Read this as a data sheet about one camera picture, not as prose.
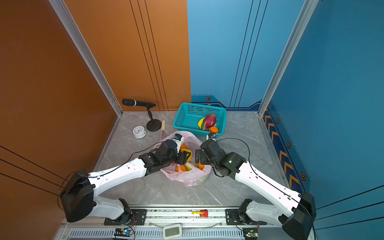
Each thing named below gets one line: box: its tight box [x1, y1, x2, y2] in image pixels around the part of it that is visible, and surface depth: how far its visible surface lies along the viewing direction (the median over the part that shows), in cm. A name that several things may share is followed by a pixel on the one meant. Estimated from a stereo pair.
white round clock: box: [131, 125, 147, 139], surface depth 106 cm
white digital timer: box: [163, 223, 183, 240], surface depth 69 cm
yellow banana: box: [198, 117, 205, 130], surface depth 111 cm
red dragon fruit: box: [201, 113, 217, 131], surface depth 107 cm
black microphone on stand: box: [122, 98, 162, 132], surface depth 101 cm
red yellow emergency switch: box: [191, 209, 209, 218], surface depth 75 cm
